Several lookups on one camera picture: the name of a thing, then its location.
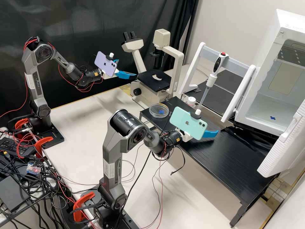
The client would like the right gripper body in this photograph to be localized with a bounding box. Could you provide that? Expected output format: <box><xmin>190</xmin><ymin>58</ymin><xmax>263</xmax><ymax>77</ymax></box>
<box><xmin>175</xmin><ymin>129</ymin><xmax>192</xmax><ymax>142</ymax></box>

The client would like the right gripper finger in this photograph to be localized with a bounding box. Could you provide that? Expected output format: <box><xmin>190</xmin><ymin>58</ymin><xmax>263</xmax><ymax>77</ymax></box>
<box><xmin>202</xmin><ymin>129</ymin><xmax>220</xmax><ymax>140</ymax></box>

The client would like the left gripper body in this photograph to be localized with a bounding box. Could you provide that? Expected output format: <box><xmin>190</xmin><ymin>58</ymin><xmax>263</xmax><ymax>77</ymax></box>
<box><xmin>102</xmin><ymin>69</ymin><xmax>120</xmax><ymax>78</ymax></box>

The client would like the petri dish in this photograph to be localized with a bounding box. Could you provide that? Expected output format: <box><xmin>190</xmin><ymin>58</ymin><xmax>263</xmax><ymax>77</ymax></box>
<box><xmin>149</xmin><ymin>103</ymin><xmax>170</xmax><ymax>118</ymax></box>

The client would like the white incubator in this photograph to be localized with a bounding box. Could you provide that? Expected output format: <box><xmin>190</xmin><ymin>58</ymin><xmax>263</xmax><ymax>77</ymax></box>
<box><xmin>234</xmin><ymin>8</ymin><xmax>305</xmax><ymax>137</ymax></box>

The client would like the incubator door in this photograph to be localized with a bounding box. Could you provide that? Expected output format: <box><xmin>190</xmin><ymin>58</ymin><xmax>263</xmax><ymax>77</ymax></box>
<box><xmin>256</xmin><ymin>96</ymin><xmax>305</xmax><ymax>178</ymax></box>

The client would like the cream microscope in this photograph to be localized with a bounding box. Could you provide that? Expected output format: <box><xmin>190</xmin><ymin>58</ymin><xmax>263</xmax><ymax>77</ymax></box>
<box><xmin>121</xmin><ymin>28</ymin><xmax>185</xmax><ymax>104</ymax></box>

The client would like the black platform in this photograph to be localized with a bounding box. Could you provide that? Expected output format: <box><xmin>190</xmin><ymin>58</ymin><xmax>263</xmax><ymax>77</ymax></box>
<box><xmin>181</xmin><ymin>80</ymin><xmax>241</xmax><ymax>118</ymax></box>
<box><xmin>139</xmin><ymin>96</ymin><xmax>280</xmax><ymax>227</ymax></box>
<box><xmin>209</xmin><ymin>68</ymin><xmax>249</xmax><ymax>96</ymax></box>

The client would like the white pipette stand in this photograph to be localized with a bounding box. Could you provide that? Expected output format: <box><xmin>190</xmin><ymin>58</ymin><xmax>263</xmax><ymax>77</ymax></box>
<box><xmin>178</xmin><ymin>42</ymin><xmax>257</xmax><ymax>124</ymax></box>

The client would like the pipette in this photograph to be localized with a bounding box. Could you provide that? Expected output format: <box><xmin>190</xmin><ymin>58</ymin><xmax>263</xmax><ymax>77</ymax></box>
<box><xmin>197</xmin><ymin>51</ymin><xmax>229</xmax><ymax>111</ymax></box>

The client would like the red clamp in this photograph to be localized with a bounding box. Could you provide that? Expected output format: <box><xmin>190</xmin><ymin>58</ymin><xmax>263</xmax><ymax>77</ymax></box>
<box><xmin>34</xmin><ymin>136</ymin><xmax>54</xmax><ymax>159</ymax></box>
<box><xmin>14</xmin><ymin>118</ymin><xmax>33</xmax><ymax>131</ymax></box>
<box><xmin>72</xmin><ymin>191</ymin><xmax>96</xmax><ymax>222</ymax></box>

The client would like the black power adapter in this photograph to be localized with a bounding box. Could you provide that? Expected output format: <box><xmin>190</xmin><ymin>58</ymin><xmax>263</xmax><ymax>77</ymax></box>
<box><xmin>0</xmin><ymin>137</ymin><xmax>38</xmax><ymax>158</ymax></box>

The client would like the black box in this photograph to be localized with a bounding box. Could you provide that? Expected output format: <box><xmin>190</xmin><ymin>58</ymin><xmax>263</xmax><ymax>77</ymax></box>
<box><xmin>0</xmin><ymin>175</ymin><xmax>31</xmax><ymax>213</ymax></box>

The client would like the left wrist camera phone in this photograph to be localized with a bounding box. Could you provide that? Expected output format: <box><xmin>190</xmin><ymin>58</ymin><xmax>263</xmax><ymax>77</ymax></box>
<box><xmin>94</xmin><ymin>51</ymin><xmax>119</xmax><ymax>78</ymax></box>

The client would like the wrist camera phone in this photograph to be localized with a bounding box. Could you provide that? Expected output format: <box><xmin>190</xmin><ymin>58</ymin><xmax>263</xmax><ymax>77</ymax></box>
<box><xmin>169</xmin><ymin>106</ymin><xmax>208</xmax><ymax>141</ymax></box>
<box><xmin>94</xmin><ymin>51</ymin><xmax>119</xmax><ymax>78</ymax></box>

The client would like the right wrist camera phone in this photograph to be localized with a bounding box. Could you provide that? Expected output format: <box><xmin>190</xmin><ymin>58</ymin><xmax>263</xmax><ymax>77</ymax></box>
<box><xmin>169</xmin><ymin>106</ymin><xmax>208</xmax><ymax>141</ymax></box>

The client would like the red wire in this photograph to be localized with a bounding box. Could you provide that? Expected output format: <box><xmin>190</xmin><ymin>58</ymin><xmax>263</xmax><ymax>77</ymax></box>
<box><xmin>151</xmin><ymin>155</ymin><xmax>167</xmax><ymax>229</ymax></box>

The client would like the black cable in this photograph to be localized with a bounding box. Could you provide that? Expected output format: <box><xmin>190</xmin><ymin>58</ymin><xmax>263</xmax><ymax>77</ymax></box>
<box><xmin>120</xmin><ymin>150</ymin><xmax>153</xmax><ymax>216</ymax></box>

